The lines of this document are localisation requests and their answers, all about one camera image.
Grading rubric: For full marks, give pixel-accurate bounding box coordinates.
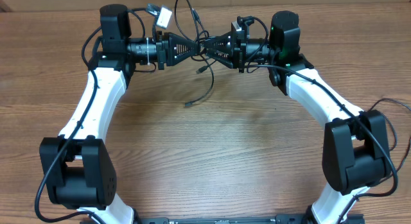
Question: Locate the black USB cable bundle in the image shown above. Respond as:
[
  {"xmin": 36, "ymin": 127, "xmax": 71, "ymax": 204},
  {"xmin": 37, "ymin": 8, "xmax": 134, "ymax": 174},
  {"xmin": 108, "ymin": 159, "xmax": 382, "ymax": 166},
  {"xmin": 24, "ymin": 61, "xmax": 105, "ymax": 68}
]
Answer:
[{"xmin": 173, "ymin": 0, "xmax": 215, "ymax": 108}]

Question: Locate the thin black separated USB cable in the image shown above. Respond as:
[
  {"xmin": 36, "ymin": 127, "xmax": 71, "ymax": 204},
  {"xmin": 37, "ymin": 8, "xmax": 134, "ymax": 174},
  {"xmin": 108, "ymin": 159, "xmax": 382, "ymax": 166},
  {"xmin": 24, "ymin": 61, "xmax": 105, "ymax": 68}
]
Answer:
[{"xmin": 368, "ymin": 98, "xmax": 411, "ymax": 183}]

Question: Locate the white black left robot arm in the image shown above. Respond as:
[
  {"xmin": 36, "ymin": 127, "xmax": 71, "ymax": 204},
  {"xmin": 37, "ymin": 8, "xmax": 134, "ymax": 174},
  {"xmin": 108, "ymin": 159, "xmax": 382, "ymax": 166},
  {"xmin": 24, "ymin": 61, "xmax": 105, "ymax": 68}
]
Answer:
[{"xmin": 39, "ymin": 4, "xmax": 198, "ymax": 223}]

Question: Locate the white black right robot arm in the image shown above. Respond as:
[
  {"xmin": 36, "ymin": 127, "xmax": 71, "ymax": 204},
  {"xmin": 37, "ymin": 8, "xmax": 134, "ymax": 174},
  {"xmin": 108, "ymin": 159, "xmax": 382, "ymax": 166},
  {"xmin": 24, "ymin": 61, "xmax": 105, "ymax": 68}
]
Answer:
[{"xmin": 201, "ymin": 11, "xmax": 396, "ymax": 223}]

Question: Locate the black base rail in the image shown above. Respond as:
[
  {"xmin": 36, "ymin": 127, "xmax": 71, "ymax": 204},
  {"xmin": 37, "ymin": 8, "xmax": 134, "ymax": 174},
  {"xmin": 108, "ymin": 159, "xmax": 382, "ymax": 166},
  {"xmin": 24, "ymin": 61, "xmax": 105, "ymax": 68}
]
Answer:
[{"xmin": 132, "ymin": 214, "xmax": 317, "ymax": 224}]

